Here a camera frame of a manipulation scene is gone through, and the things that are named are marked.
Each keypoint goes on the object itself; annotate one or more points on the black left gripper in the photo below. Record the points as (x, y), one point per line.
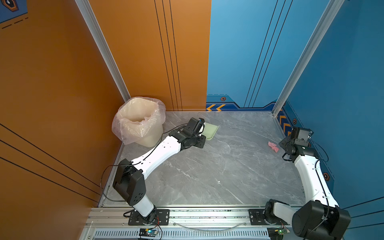
(202, 142)

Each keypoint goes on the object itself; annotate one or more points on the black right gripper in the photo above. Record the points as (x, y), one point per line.
(284, 141)

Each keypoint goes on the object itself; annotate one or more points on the small pink paper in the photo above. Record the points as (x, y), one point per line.
(273, 146)

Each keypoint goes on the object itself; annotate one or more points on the green dustpan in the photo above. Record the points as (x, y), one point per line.
(210, 131)

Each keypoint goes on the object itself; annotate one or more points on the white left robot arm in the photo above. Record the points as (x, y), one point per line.
(130, 178)

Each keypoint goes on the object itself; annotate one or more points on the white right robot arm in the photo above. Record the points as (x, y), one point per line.
(320, 218)

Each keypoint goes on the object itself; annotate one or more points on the cream trash bin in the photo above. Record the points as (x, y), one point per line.
(141, 123)

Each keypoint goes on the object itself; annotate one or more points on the clear plastic bin liner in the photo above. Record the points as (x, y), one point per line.
(136, 120)

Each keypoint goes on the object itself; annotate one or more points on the right controller board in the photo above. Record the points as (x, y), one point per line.
(277, 233)

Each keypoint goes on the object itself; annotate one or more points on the controller board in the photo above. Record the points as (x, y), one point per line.
(277, 233)
(148, 234)

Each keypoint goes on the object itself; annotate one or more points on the left controller board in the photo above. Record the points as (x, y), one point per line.
(148, 234)

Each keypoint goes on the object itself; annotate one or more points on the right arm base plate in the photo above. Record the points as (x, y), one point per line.
(264, 217)

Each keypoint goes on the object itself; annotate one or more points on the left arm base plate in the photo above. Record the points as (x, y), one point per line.
(156, 217)

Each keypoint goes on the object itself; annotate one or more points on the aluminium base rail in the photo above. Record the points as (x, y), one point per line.
(185, 223)

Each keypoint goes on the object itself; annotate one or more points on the aluminium corner post right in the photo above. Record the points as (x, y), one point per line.
(318, 34)

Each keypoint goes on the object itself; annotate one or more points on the aluminium corner post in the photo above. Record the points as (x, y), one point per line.
(101, 42)
(318, 34)

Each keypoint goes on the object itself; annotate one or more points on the aluminium corner post left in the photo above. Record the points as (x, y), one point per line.
(101, 42)

